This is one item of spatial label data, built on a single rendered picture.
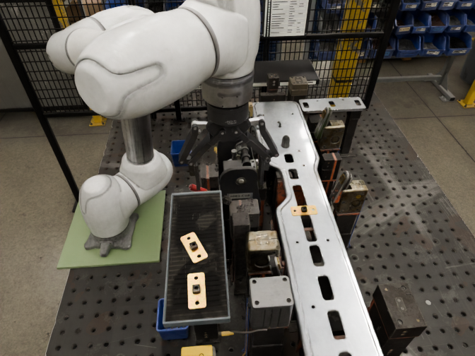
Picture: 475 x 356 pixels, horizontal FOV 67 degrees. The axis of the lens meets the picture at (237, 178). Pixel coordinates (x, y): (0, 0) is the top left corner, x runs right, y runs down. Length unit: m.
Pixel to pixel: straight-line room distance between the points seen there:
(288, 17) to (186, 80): 1.46
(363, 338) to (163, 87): 0.77
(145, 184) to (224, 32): 0.98
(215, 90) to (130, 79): 0.20
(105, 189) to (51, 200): 1.54
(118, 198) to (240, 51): 0.93
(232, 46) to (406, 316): 0.77
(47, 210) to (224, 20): 2.43
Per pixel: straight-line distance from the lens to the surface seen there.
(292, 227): 1.13
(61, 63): 1.01
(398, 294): 1.05
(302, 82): 1.73
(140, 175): 1.39
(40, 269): 2.51
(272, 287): 0.89
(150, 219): 1.56
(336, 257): 1.09
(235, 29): 0.53
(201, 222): 0.93
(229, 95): 0.59
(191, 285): 0.83
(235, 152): 1.13
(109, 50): 0.44
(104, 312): 1.38
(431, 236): 1.67
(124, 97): 0.44
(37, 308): 2.37
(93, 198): 1.35
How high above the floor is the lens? 1.88
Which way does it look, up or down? 44 degrees down
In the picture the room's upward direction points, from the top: straight up
